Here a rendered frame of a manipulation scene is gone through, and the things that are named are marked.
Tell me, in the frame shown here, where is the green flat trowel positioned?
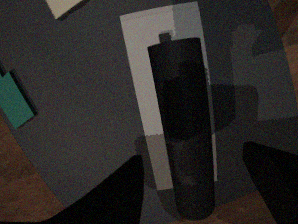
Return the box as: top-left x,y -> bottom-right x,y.
0,67 -> 37,129

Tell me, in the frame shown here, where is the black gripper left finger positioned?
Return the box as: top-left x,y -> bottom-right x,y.
0,155 -> 144,224

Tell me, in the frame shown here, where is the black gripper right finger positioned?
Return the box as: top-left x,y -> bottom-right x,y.
242,141 -> 298,224

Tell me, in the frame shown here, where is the beige square tile with dark centre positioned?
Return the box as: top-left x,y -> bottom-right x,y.
47,0 -> 85,20

